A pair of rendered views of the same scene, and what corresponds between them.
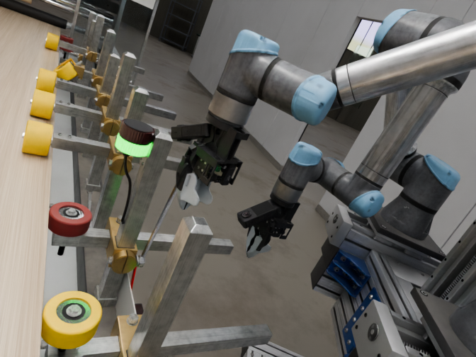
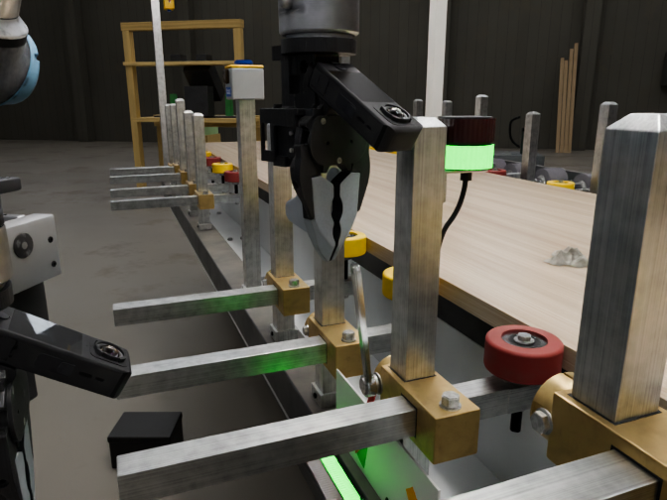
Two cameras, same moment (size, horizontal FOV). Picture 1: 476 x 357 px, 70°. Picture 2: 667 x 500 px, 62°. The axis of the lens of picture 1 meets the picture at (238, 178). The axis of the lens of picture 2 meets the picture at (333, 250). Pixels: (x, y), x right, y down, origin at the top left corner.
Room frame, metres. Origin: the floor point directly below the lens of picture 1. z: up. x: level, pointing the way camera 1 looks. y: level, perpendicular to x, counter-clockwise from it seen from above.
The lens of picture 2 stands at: (1.15, 0.21, 1.16)
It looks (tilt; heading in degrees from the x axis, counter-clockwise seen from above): 15 degrees down; 193
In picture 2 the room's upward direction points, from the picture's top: straight up
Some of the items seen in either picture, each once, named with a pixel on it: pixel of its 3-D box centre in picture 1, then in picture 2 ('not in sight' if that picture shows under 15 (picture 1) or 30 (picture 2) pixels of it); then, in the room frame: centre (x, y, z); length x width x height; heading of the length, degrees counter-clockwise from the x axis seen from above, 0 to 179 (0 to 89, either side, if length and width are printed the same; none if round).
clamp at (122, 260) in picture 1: (119, 244); (423, 401); (0.62, 0.18, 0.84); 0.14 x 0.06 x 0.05; 35
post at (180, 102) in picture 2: not in sight; (184, 156); (-1.04, -0.97, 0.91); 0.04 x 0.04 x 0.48; 35
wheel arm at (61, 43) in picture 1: (100, 57); not in sight; (1.90, 1.00, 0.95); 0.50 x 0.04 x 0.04; 125
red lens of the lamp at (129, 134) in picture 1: (137, 131); (464, 129); (0.58, 0.20, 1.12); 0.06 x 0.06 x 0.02
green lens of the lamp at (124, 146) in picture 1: (132, 143); (462, 155); (0.58, 0.20, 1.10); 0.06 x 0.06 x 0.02
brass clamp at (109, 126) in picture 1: (109, 121); not in sight; (1.03, 0.46, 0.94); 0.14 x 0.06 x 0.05; 35
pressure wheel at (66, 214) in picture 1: (66, 232); (519, 383); (0.57, 0.28, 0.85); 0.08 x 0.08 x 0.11
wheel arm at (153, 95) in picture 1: (125, 86); not in sight; (1.53, 0.66, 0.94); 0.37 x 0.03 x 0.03; 125
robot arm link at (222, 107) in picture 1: (231, 109); (316, 17); (0.62, 0.06, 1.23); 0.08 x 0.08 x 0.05
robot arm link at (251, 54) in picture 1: (249, 68); not in sight; (0.62, 0.06, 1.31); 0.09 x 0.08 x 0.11; 72
